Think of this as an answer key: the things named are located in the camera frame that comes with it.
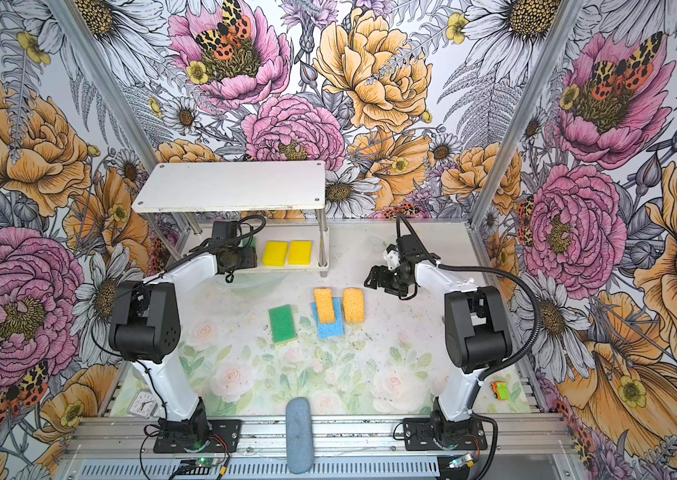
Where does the white two-tier metal shelf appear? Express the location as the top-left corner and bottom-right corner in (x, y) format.
(132, 161), (330, 277)

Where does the blue cellulose sponge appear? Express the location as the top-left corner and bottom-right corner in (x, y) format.
(310, 298), (344, 340)

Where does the green circuit board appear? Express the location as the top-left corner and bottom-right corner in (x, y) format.
(174, 458), (226, 476)

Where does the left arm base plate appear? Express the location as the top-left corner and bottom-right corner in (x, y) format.
(152, 419), (242, 454)

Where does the small white alarm clock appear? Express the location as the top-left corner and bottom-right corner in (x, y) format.
(128, 390), (158, 418)

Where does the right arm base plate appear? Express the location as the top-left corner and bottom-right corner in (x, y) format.
(402, 417), (488, 452)

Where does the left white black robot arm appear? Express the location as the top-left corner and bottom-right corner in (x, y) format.
(108, 215), (266, 454)

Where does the orange cellulose sponge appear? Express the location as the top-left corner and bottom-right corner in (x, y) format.
(314, 288), (336, 324)

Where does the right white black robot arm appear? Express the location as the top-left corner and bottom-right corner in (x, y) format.
(364, 233), (513, 451)

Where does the grey oval pad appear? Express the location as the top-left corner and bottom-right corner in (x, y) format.
(286, 397), (316, 474)

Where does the small green yellow object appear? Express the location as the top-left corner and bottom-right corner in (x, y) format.
(490, 381), (511, 401)

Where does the left black thin cable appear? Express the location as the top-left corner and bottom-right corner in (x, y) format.
(88, 214), (268, 421)

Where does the right black corrugated cable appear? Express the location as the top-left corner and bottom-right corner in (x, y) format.
(395, 214), (541, 382)

